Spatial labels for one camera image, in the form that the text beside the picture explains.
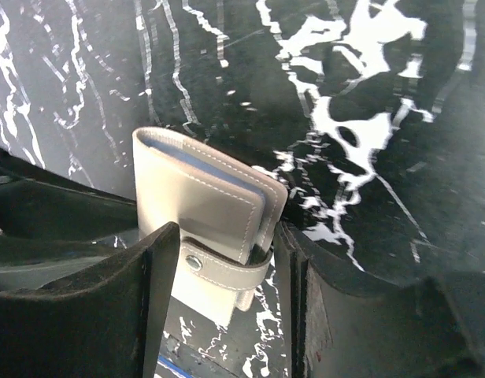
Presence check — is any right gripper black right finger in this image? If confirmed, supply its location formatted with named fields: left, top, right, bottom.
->
left=273, top=223, right=485, bottom=377

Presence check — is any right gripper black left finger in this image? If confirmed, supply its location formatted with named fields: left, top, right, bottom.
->
left=0, top=223, right=180, bottom=377

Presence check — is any grey leather card holder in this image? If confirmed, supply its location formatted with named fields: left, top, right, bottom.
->
left=132, top=127, right=287, bottom=327

